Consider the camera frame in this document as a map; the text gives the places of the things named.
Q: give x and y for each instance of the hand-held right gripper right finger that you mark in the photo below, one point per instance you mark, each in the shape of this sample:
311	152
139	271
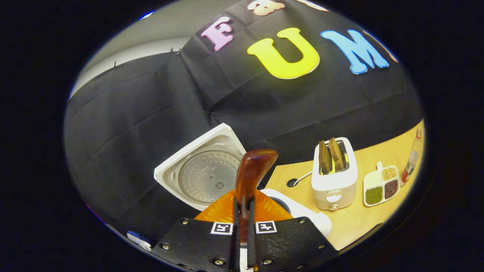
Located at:
291	245

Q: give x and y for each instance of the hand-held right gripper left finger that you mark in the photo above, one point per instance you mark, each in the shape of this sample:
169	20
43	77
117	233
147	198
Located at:
196	245

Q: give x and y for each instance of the white rice cooker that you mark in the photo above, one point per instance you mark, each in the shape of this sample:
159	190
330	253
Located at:
204	177

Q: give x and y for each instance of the brown wooden spoon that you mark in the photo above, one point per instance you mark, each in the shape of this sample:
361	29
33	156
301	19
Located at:
251	170

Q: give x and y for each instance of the white and blue object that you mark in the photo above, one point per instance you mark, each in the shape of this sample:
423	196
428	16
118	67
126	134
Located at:
138	240

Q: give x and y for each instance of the white toaster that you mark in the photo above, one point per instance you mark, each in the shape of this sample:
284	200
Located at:
334	189

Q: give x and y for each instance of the brown bread slice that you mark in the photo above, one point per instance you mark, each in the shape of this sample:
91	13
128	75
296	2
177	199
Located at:
325	158
337	155

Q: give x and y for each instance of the white divided grain dish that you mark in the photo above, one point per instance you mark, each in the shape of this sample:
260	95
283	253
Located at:
372	181

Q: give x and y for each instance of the black backdrop cloth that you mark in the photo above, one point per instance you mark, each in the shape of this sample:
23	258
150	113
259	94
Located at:
132	132

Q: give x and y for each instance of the clear plastic water bottle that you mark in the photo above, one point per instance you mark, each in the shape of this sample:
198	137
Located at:
412	158

